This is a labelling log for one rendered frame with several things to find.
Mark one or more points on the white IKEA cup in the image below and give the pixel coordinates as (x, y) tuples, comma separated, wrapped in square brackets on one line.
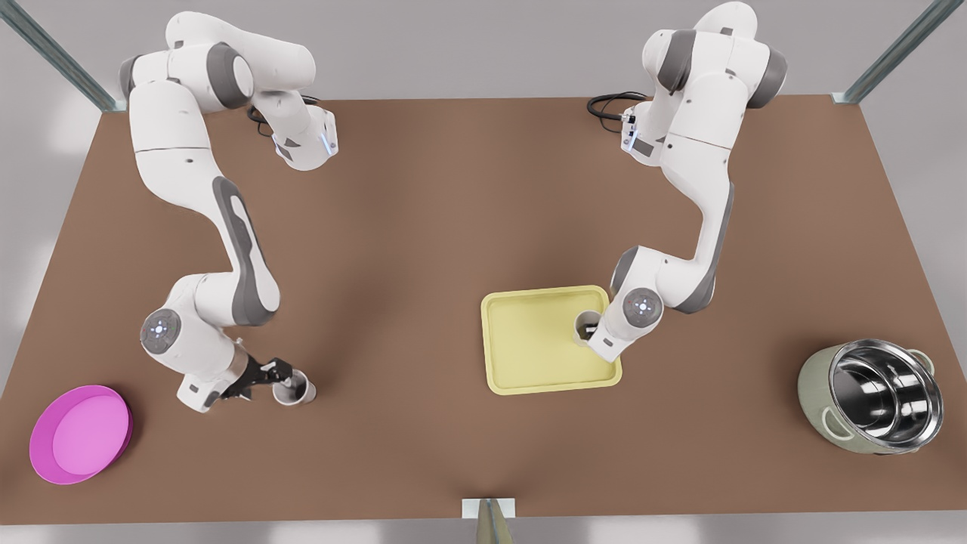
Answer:
[(583, 329), (296, 394)]

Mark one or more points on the silver frame post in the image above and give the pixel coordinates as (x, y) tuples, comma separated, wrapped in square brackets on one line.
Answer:
[(489, 521), (899, 45), (53, 53)]

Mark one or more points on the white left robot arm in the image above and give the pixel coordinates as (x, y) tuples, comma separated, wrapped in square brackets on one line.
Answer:
[(702, 121)]

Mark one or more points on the green pot with steel interior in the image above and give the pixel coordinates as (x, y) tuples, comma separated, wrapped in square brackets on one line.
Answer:
[(884, 393)]

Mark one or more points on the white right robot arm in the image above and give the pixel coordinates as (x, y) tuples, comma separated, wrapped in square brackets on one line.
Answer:
[(170, 151)]

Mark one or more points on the pink round bowl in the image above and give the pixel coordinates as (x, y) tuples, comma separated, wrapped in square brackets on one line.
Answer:
[(79, 434)]

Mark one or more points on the yellow rectangular tray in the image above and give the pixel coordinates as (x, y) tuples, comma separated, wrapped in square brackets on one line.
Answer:
[(529, 340)]

